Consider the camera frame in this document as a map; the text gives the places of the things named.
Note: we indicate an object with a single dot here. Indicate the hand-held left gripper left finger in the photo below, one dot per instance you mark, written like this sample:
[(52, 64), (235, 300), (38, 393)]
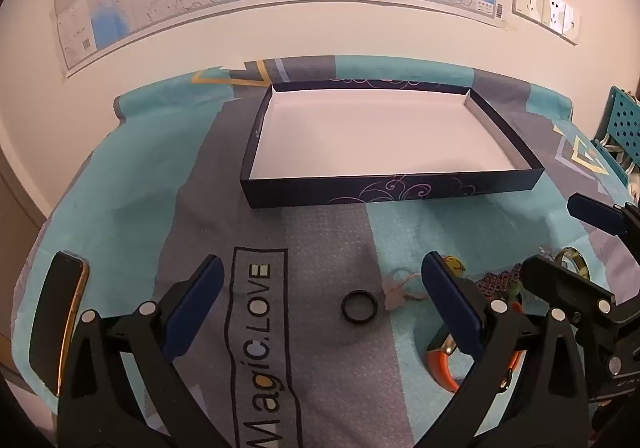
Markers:
[(195, 308)]

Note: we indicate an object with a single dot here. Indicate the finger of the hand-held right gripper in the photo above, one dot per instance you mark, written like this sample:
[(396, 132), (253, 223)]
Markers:
[(595, 213), (565, 283)]

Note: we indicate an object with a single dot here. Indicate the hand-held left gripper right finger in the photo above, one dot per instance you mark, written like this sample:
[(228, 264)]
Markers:
[(450, 298)]

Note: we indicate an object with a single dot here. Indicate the gold bangle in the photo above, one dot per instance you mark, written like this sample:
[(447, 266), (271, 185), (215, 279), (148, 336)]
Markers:
[(580, 263)]

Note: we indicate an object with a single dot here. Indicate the orange smartwatch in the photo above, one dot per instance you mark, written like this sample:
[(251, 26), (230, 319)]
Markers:
[(439, 368)]

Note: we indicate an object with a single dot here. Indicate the dark blue jewelry box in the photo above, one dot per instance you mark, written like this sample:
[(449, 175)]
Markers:
[(375, 138)]

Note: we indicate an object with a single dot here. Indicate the black smartphone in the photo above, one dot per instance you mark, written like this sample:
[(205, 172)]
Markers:
[(55, 308)]

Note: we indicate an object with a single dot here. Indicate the brown wooden door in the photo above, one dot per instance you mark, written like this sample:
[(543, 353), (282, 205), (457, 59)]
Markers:
[(15, 253)]

